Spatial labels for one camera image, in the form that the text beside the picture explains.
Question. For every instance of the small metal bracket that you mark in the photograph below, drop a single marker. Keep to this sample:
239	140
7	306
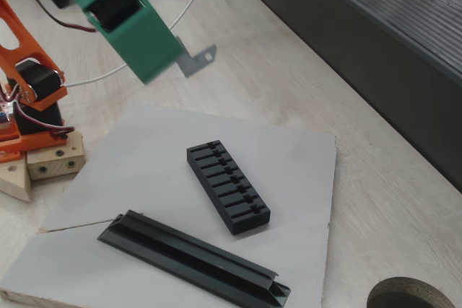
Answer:
196	61

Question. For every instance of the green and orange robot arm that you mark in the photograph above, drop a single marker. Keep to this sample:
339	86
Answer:
32	62

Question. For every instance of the black slotted rectangular block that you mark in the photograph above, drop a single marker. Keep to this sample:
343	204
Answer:
231	189

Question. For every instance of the grey work board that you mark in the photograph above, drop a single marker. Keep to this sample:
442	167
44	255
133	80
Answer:
126	178

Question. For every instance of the wooden block with screws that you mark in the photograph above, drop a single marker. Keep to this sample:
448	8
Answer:
54	158

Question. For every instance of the wooden base plank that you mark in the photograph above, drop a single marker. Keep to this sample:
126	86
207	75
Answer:
14	181

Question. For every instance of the long black profile rail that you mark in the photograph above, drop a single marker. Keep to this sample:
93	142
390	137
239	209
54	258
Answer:
195	259

